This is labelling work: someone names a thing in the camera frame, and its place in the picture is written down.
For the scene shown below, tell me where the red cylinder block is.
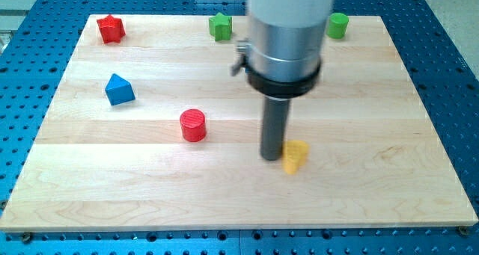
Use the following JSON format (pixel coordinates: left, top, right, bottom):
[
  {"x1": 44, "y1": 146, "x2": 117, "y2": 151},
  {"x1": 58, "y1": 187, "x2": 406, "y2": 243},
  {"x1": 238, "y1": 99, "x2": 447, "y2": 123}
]
[{"x1": 180, "y1": 109, "x2": 207, "y2": 142}]

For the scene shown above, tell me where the light wooden board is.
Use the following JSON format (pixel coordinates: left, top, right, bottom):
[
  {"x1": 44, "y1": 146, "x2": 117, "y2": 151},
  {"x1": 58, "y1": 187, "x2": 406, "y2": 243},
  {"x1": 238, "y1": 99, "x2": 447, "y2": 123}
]
[{"x1": 1, "y1": 14, "x2": 478, "y2": 232}]

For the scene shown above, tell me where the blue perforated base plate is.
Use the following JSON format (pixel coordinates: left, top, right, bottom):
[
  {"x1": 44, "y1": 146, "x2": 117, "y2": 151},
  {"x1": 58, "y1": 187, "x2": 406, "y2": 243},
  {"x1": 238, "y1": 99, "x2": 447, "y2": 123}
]
[{"x1": 1, "y1": 0, "x2": 478, "y2": 254}]

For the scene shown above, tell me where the green cylinder block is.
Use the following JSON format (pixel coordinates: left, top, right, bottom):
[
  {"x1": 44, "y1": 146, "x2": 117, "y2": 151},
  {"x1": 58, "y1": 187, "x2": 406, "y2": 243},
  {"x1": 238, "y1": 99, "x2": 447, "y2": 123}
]
[{"x1": 326, "y1": 13, "x2": 349, "y2": 39}]

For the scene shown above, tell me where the red star block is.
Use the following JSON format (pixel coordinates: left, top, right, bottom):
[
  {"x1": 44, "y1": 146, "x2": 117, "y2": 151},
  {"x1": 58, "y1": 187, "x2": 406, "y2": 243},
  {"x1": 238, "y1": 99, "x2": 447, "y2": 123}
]
[{"x1": 97, "y1": 14, "x2": 126, "y2": 43}]

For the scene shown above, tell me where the yellow heart block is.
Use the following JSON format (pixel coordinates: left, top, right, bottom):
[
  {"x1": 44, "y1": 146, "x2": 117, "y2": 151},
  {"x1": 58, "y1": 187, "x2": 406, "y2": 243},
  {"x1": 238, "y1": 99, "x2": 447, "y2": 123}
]
[{"x1": 282, "y1": 140, "x2": 310, "y2": 174}]

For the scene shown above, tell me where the blue triangle block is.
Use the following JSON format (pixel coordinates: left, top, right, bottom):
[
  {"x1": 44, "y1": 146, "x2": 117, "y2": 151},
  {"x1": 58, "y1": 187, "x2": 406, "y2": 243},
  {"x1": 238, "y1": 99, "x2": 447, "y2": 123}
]
[{"x1": 105, "y1": 73, "x2": 135, "y2": 105}]

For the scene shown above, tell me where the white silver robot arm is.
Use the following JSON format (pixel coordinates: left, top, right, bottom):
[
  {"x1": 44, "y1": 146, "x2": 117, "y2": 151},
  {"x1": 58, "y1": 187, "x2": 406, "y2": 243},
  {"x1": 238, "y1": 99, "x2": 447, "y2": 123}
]
[{"x1": 231, "y1": 0, "x2": 334, "y2": 161}]

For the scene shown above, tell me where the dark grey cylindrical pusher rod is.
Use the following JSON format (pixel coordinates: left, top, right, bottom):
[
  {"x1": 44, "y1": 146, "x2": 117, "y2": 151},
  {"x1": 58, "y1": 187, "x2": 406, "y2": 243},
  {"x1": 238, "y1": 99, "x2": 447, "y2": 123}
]
[{"x1": 260, "y1": 96, "x2": 290, "y2": 161}]

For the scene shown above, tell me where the green star block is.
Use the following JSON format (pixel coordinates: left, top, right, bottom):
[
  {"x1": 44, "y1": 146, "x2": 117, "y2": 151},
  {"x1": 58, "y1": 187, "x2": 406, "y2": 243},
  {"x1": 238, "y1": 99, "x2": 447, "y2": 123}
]
[{"x1": 208, "y1": 12, "x2": 233, "y2": 41}]

